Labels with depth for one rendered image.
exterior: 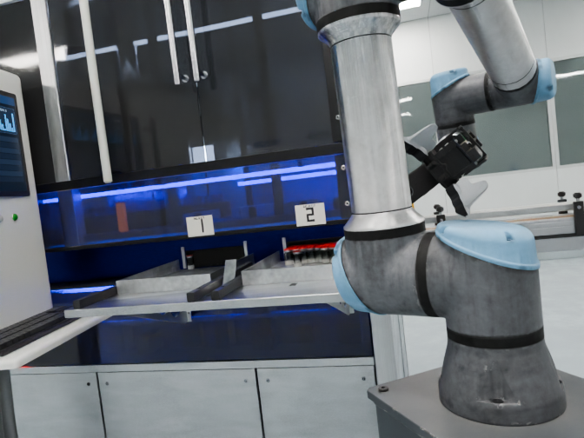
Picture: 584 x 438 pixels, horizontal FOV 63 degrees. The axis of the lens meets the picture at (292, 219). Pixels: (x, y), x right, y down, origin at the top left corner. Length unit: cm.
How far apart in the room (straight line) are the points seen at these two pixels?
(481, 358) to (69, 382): 145
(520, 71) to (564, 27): 548
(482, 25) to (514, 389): 49
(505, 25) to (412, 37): 536
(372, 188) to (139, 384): 121
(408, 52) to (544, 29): 148
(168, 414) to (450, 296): 121
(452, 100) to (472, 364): 54
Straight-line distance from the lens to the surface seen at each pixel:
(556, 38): 633
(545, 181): 612
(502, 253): 60
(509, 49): 84
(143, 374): 166
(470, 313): 62
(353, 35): 67
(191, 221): 146
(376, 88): 66
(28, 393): 195
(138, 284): 127
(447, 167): 83
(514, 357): 63
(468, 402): 65
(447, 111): 99
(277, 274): 112
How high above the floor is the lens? 108
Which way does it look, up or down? 3 degrees down
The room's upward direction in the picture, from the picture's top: 7 degrees counter-clockwise
